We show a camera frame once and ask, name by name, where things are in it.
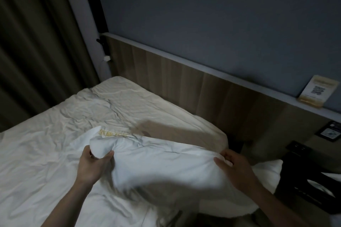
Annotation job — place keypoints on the black tissue box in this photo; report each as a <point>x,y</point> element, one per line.
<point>301,179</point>

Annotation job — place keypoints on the gold sign card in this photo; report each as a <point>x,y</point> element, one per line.
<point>318,91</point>

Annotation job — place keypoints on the dark curtain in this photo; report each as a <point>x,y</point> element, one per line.
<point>40,48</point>

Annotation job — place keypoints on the person's right hand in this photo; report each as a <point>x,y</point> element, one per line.
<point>238,171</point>

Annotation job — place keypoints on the person's left hand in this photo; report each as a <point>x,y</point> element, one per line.
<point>92,168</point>

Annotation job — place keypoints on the black wall switch panel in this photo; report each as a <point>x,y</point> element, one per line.
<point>330,132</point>

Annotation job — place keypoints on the person's right forearm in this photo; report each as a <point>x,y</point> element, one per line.
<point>277,208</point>

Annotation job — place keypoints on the person's left forearm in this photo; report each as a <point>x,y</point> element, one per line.
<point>69,205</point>

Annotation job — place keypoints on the white pillow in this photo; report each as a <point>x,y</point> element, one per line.
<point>165,163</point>

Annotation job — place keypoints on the black wall socket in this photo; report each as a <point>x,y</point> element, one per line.
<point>298,147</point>

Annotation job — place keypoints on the white bed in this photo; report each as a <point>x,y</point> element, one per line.
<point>40,155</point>

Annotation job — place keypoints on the black wall lamp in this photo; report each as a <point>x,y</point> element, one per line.
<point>102,44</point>

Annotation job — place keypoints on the wooden headboard with ledge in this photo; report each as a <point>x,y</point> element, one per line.
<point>199,96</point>

